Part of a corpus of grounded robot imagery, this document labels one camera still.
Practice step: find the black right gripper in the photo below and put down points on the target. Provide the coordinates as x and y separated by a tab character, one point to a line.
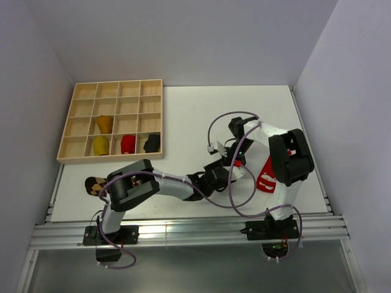
230	158

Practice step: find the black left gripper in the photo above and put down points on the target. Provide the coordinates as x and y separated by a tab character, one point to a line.
209	167

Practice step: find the mustard yellow striped sock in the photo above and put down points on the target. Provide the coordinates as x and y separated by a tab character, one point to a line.
105	124

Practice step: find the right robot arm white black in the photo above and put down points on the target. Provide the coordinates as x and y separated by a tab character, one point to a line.
291	163

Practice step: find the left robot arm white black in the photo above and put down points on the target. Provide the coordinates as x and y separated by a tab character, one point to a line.
128	187

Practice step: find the red white fluffy sock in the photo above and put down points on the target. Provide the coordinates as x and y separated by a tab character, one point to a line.
266	181

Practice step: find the rolled black sock in tray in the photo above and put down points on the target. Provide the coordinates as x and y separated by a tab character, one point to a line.
153	143

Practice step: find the rolled red sock in tray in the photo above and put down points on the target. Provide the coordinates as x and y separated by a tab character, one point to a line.
128	144

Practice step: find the wooden compartment tray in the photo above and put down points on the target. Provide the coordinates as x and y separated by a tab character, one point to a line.
113	121

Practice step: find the rolled mustard sock in tray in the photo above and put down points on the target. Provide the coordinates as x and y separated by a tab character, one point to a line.
100	146

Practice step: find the brown argyle sock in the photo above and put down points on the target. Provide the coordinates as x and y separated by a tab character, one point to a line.
94	185

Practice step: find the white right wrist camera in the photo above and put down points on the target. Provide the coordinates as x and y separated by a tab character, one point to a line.
217	147

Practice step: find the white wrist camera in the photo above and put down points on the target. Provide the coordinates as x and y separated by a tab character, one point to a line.
236	172
217	147

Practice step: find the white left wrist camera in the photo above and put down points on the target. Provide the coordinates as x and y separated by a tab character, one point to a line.
236	172

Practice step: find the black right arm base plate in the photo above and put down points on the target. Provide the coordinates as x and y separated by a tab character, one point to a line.
265	230

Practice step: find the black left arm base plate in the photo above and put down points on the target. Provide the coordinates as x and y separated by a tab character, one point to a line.
126	235

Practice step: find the aluminium rail frame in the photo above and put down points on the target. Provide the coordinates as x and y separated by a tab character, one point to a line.
325	263

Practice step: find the black box under rail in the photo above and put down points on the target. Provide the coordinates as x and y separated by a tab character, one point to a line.
106	255

